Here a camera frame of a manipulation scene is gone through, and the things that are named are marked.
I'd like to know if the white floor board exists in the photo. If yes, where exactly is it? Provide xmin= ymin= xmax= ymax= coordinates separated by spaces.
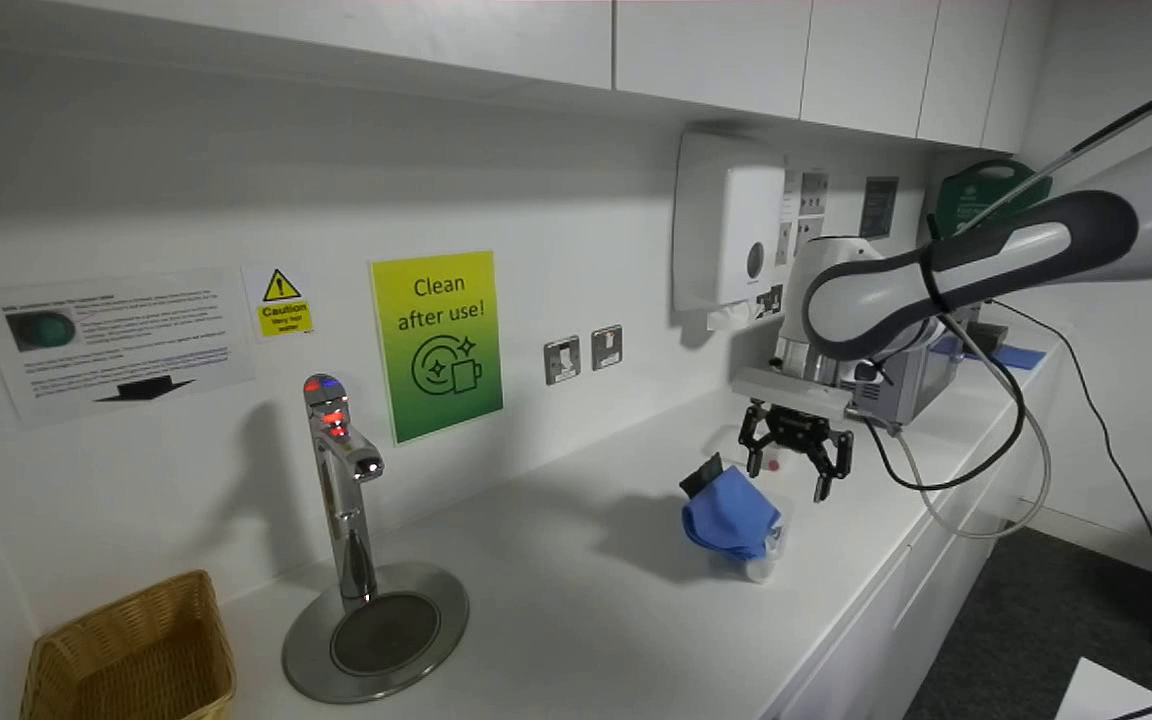
xmin=1053 ymin=658 xmax=1152 ymax=720

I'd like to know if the chrome tap with red light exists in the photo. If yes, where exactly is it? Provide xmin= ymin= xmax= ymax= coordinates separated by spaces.
xmin=300 ymin=374 xmax=388 ymax=614

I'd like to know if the white base cabinet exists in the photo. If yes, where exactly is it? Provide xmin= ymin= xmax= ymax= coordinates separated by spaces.
xmin=761 ymin=386 xmax=1053 ymax=720

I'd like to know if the blue flat pad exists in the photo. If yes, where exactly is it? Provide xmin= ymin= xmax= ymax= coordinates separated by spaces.
xmin=949 ymin=331 xmax=1048 ymax=375

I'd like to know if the black pouch in lunch box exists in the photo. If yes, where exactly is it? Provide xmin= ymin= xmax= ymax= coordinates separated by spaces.
xmin=678 ymin=454 xmax=729 ymax=499

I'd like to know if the white instruction sheet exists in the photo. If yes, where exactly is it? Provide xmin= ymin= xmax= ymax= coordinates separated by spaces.
xmin=0 ymin=273 xmax=248 ymax=419

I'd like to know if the white wall cabinet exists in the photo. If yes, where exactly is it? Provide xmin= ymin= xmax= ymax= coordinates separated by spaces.
xmin=68 ymin=0 xmax=1061 ymax=151

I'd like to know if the yellow warning sign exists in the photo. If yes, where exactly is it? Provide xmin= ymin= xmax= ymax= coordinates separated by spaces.
xmin=256 ymin=264 xmax=317 ymax=339

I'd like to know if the green clean after use poster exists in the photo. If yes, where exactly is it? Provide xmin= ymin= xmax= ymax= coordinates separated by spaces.
xmin=368 ymin=248 xmax=509 ymax=449

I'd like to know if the blue cloth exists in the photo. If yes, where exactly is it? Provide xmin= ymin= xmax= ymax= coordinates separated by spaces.
xmin=678 ymin=462 xmax=790 ymax=572

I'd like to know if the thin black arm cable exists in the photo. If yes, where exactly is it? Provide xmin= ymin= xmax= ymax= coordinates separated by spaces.
xmin=852 ymin=295 xmax=1048 ymax=497

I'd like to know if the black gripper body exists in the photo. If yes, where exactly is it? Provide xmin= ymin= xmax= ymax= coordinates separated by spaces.
xmin=738 ymin=396 xmax=857 ymax=465

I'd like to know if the stainless steel appliance box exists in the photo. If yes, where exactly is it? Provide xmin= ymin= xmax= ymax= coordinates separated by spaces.
xmin=852 ymin=314 xmax=979 ymax=432

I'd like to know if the black wall socket plate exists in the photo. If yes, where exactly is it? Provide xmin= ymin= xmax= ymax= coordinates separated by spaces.
xmin=862 ymin=177 xmax=902 ymax=239

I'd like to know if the white paper towel dispenser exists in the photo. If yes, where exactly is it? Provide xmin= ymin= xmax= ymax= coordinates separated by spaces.
xmin=674 ymin=127 xmax=794 ymax=325

